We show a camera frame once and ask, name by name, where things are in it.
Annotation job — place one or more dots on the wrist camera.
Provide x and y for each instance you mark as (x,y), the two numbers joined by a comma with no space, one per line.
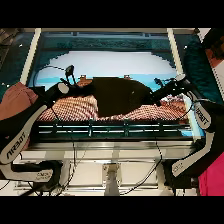
(157,81)
(69,69)

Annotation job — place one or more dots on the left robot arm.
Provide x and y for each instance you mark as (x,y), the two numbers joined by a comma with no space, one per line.
(20,133)

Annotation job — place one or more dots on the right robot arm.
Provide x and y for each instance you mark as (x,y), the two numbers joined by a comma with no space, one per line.
(202,116)

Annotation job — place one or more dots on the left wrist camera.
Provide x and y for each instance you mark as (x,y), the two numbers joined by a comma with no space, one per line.
(69,69)

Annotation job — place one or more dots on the magenta garment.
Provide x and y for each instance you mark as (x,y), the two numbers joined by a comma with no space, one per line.
(213,176)

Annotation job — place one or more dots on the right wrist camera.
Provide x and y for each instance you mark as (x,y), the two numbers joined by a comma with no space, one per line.
(157,81)

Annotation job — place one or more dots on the brown garment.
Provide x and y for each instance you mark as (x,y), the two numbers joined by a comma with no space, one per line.
(15,98)

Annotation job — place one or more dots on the teal garment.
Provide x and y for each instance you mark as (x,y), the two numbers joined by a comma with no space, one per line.
(200,70)

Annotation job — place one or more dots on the red garment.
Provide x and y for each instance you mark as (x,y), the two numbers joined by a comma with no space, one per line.
(216,55)

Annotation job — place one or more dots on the black garment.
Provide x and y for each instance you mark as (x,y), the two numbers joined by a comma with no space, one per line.
(116,95)

